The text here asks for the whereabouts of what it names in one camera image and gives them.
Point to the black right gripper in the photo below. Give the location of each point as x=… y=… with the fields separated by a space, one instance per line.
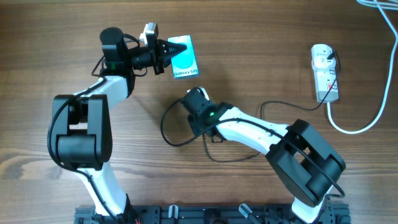
x=196 y=129

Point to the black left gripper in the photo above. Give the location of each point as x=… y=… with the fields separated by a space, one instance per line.
x=158 y=48

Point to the blue screen Galaxy smartphone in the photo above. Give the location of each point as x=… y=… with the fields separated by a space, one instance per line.
x=184 y=65

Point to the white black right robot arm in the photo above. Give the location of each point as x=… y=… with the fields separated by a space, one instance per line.
x=305 y=163

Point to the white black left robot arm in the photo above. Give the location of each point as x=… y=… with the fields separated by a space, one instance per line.
x=79 y=138

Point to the white power strip socket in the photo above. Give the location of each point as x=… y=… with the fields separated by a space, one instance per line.
x=323 y=65

